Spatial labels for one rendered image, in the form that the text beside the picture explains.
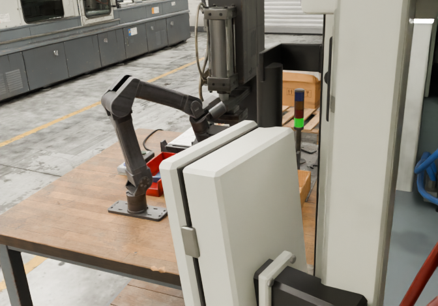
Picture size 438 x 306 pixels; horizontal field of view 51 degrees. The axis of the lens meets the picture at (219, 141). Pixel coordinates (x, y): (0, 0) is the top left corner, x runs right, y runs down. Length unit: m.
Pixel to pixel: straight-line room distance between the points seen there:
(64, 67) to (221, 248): 7.05
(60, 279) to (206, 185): 2.47
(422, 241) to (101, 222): 0.94
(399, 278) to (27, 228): 1.10
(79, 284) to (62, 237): 1.34
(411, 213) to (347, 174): 0.97
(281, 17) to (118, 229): 10.01
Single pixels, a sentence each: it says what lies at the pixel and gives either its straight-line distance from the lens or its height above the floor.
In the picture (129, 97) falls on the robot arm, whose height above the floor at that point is 1.30.
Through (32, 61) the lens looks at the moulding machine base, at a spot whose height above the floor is 0.48.
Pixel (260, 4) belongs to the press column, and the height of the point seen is 1.49.
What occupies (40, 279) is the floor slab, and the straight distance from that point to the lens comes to 2.95.
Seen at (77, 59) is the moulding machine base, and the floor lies 0.32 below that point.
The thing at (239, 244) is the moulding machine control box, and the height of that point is 1.37.
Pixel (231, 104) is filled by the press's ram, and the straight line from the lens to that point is 1.67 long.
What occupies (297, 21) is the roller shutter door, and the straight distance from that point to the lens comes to 11.12.
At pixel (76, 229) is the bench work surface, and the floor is 0.90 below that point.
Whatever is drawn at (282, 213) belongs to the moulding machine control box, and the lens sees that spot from 0.57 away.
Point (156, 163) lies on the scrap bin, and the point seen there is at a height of 0.93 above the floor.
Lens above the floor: 1.66
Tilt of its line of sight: 21 degrees down
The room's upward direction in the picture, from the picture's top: 3 degrees counter-clockwise
